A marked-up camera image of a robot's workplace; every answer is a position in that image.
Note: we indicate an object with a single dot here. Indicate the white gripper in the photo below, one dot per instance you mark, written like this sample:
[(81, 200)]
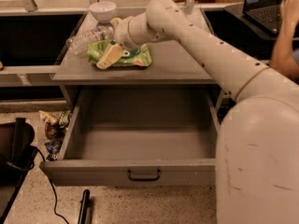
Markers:
[(121, 34)]

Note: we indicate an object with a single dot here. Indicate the green rice chip bag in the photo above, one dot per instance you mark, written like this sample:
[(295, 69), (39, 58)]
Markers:
[(136, 57)]

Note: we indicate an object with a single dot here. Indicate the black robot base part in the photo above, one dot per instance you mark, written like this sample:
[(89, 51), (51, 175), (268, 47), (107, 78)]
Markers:
[(16, 159)]

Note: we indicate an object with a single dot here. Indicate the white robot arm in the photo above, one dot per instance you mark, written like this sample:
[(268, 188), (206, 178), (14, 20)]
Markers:
[(257, 152)]

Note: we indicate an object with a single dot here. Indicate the person's forearm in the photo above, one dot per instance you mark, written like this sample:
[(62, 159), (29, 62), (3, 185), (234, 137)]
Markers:
[(284, 58)]

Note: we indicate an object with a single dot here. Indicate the grey cabinet with top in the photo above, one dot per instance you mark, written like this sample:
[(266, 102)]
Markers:
[(173, 78)]

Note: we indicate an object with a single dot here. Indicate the open grey top drawer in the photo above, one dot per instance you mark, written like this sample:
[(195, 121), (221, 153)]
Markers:
[(99, 148)]

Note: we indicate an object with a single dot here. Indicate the white ceramic bowl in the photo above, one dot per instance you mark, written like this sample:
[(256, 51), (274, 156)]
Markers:
[(103, 11)]

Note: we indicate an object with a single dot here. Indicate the clear plastic water bottle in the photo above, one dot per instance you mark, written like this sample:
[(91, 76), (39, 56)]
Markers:
[(79, 43)]

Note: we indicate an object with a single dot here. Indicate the pile of snack packets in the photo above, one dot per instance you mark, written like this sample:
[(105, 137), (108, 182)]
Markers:
[(55, 129)]

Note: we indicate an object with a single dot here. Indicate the black laptop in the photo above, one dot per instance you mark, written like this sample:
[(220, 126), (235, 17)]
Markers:
[(265, 13)]

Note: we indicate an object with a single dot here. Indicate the black bar on floor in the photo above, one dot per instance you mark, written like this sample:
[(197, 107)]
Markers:
[(84, 212)]

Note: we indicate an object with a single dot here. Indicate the black drawer handle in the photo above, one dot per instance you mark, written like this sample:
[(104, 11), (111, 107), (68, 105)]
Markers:
[(136, 176)]

